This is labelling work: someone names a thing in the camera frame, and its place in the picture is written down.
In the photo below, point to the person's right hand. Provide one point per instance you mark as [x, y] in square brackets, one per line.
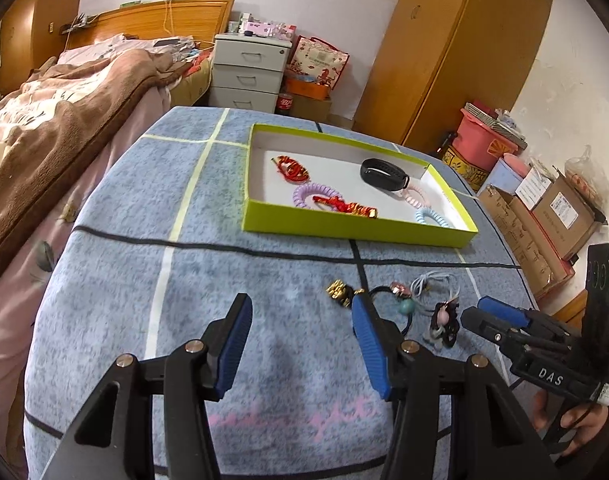
[584, 425]

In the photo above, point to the pink lidded round container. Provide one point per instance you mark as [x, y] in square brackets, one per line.
[507, 175]

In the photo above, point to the red patterned gift bag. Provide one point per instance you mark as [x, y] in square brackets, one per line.
[317, 62]

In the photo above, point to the clear plastic bag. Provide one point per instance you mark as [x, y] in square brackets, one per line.
[587, 180]

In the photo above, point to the tall wooden cabinet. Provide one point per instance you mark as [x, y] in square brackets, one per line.
[44, 10]

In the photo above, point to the black wristband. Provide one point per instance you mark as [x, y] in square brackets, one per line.
[374, 172]

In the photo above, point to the yellow patterned box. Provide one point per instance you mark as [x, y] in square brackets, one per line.
[464, 167]

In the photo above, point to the red knot charm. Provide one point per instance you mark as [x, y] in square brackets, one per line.
[292, 170]

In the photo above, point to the labelled cardboard box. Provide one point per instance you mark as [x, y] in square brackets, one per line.
[564, 215]

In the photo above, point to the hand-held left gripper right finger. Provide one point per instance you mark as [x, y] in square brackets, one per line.
[369, 355]

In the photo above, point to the large wooden wardrobe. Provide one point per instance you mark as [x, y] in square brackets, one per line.
[434, 60]

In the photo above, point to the orange box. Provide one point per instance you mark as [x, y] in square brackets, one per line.
[304, 91]

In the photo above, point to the pile of clothes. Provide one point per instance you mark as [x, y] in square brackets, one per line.
[182, 50]

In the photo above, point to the wooden headboard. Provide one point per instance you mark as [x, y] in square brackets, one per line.
[184, 20]

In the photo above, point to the striped flat box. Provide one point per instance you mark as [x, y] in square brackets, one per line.
[494, 122]

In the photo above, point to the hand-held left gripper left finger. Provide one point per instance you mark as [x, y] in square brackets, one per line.
[232, 345]

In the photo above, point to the green cardboard box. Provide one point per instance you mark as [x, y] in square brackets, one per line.
[334, 230]

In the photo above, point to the white drawer nightstand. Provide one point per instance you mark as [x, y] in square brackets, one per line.
[244, 75]

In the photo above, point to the pink box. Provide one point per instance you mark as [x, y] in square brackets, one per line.
[264, 27]

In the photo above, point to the brown fleece blanket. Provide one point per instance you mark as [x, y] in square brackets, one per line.
[59, 125]

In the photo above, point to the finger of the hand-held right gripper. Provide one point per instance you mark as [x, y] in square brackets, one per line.
[479, 325]
[502, 310]

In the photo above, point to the blue checked cloth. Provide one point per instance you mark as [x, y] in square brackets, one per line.
[134, 210]

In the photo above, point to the open cardboard box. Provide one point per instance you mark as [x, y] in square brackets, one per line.
[519, 240]

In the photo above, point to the pink plastic bin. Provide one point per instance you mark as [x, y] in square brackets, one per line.
[477, 140]

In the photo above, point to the bed with brown blanket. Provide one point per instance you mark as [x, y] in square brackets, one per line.
[14, 335]

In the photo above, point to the white labelled package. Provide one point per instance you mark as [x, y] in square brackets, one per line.
[532, 187]

